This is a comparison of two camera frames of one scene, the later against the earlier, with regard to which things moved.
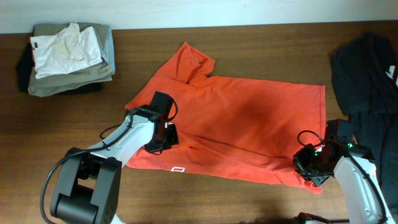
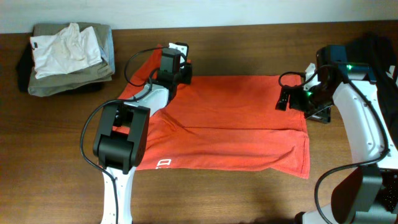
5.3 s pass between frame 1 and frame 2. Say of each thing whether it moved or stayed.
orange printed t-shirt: moved
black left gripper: moved
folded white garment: stayed
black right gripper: moved
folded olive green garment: stayed
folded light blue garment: stayed
